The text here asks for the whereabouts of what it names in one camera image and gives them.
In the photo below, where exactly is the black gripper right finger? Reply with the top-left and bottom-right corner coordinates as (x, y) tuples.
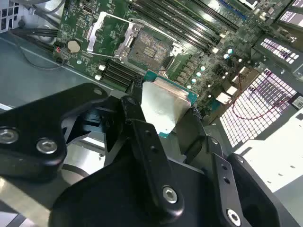
(175, 109), (300, 227)

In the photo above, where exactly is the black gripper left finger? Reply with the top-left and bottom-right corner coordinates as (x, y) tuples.
(0, 82), (185, 224)

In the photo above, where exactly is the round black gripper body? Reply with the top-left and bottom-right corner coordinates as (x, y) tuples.
(48, 158), (222, 227)

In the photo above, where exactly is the metal socket cover frame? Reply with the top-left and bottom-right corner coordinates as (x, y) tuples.
(86, 11), (140, 60)

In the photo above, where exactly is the silver square CPU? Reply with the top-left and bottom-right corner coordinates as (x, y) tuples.
(140, 70), (199, 138)

